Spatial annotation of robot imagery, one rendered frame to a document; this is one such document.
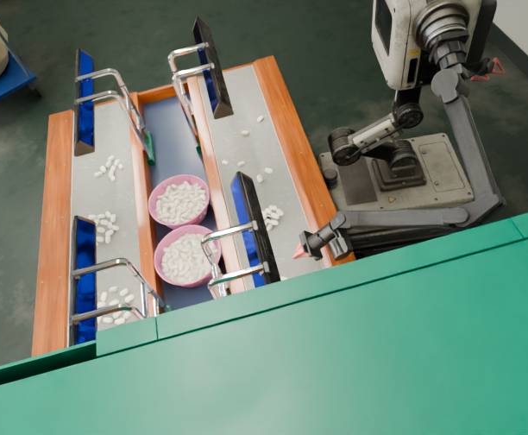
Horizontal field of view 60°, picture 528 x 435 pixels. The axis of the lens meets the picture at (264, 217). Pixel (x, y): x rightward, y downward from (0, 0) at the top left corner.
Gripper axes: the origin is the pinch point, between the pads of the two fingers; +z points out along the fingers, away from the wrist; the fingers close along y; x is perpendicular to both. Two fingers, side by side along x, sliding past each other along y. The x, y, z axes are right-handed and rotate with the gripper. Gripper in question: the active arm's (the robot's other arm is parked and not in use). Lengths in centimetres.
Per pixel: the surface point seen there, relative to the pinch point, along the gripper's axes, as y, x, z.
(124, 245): -30, -36, 56
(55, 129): -110, -58, 79
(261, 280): 19.8, -29.6, -8.5
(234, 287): 2.8, -11.5, 22.2
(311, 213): -20.6, 12.0, -4.5
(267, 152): -60, 8, 5
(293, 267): -0.2, 5.4, 6.3
